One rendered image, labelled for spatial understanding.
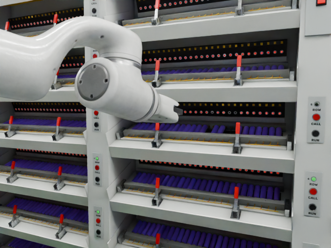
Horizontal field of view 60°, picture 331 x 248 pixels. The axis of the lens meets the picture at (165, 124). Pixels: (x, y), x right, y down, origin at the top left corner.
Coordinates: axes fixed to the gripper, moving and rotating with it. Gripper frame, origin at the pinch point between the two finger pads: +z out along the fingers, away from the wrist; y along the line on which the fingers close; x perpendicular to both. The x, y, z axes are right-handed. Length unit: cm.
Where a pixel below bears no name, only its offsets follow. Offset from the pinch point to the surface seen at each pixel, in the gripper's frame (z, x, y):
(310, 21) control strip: 11.1, 26.8, 32.6
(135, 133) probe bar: 24.5, -3.0, -22.8
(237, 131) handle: 20.0, -1.5, 14.3
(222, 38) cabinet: 30.6, 33.3, 5.7
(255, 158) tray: 19.4, -9.1, 20.0
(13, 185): 23, -28, -79
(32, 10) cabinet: 26, 54, -86
